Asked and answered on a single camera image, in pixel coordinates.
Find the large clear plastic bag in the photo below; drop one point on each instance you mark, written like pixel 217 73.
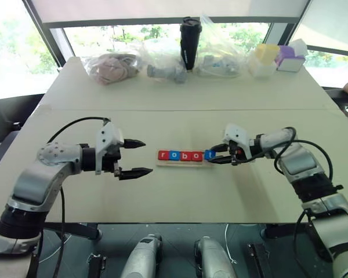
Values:
pixel 220 55

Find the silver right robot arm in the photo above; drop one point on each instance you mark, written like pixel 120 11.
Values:
pixel 307 171

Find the red letter tile r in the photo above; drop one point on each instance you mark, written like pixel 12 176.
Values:
pixel 163 155

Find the red letter tile b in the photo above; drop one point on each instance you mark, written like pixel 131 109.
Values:
pixel 186 155

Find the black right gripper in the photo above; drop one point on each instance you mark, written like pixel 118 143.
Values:
pixel 238 153

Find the red letter tile o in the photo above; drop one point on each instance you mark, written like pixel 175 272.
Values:
pixel 197 156

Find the silver rounded robot leg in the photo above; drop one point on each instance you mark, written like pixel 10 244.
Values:
pixel 142 257
pixel 213 260

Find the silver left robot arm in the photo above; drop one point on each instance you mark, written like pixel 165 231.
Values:
pixel 46 173

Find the plastic bag with pink items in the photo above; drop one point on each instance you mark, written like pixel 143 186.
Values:
pixel 110 69

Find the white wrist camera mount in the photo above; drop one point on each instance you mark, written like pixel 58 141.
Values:
pixel 236 133
pixel 105 139

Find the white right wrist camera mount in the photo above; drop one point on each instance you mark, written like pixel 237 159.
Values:
pixel 236 133

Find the wooden letter tray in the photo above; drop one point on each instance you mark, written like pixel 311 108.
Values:
pixel 179 164

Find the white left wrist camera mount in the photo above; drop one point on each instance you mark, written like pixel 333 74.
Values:
pixel 105 139

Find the black table leg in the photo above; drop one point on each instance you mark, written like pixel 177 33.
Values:
pixel 78 230
pixel 281 231

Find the white roller blind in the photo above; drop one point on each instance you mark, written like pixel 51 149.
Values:
pixel 168 8

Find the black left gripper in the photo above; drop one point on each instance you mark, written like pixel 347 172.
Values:
pixel 112 162

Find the purple tissue box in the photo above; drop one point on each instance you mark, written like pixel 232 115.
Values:
pixel 290 60

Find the blue letter tile t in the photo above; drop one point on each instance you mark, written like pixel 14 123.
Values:
pixel 208 155

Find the black travel tumbler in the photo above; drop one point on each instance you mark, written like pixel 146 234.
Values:
pixel 190 43

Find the black floor bracket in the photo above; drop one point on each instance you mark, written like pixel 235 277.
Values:
pixel 97 266
pixel 259 262

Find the yellow cup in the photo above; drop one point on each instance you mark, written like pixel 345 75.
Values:
pixel 267 53

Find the black side desk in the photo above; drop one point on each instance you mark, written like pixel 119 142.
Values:
pixel 339 95

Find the blue letter tile o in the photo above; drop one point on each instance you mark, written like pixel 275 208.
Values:
pixel 174 155

